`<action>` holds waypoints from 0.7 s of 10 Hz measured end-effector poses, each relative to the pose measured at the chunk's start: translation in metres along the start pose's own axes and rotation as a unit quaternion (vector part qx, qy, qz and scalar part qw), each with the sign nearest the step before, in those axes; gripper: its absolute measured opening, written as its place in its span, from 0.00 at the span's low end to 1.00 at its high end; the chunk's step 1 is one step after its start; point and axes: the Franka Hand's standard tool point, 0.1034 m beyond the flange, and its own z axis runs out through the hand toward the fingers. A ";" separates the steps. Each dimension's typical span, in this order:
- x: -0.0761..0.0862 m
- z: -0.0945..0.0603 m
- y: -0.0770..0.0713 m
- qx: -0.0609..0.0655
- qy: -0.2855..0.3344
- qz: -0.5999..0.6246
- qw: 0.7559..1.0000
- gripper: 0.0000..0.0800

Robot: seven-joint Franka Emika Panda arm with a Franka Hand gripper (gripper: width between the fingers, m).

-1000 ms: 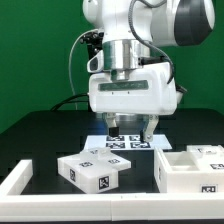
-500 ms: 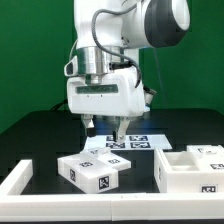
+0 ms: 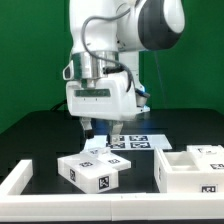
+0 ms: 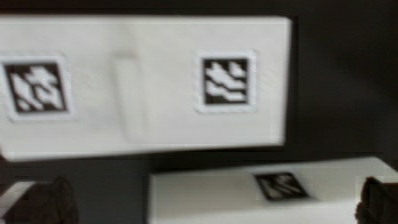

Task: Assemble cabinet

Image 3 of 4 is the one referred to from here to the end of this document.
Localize white sheet with markers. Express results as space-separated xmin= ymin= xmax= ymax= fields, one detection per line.
xmin=84 ymin=134 xmax=172 ymax=150

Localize white cabinet top block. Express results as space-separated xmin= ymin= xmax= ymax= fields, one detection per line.
xmin=57 ymin=153 xmax=118 ymax=194

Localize white cabinet body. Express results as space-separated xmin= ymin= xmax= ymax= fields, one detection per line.
xmin=154 ymin=148 xmax=224 ymax=193

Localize white door panel with knob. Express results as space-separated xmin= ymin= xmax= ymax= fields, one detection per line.
xmin=187 ymin=145 xmax=224 ymax=171

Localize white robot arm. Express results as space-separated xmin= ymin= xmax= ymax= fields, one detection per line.
xmin=63 ymin=0 xmax=185 ymax=145

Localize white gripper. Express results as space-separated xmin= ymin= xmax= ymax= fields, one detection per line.
xmin=65 ymin=71 xmax=138 ymax=145

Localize grey and black cables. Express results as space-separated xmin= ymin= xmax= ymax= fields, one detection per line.
xmin=49 ymin=99 xmax=69 ymax=112

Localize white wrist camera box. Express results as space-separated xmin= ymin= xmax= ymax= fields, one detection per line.
xmin=63 ymin=65 xmax=74 ymax=81

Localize white table border frame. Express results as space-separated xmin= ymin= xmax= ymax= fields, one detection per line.
xmin=0 ymin=160 xmax=224 ymax=222

